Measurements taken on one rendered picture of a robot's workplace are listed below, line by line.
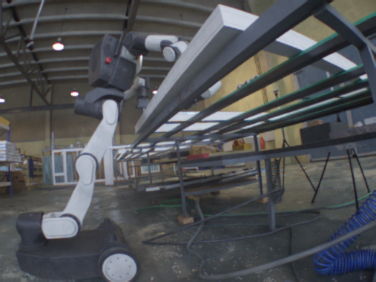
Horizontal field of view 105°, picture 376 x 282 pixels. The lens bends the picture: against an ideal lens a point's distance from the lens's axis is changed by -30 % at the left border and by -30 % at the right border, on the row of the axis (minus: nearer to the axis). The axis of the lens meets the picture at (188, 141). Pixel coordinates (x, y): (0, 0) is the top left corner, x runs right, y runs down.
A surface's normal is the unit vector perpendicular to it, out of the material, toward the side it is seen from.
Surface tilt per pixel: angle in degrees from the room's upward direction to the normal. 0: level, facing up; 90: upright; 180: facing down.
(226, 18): 90
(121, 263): 90
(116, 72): 105
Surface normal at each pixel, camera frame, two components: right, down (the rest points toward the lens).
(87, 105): 0.37, 0.25
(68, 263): 0.44, -0.14
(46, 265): 0.16, -0.12
